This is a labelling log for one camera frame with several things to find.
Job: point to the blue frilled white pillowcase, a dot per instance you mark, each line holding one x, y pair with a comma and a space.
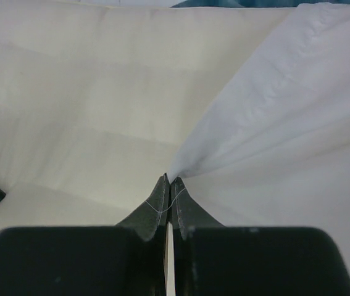
273, 148

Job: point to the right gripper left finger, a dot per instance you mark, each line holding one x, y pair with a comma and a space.
127, 258

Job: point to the cream white pillow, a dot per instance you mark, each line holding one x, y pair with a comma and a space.
95, 101

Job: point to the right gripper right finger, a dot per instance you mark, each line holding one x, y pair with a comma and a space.
213, 259

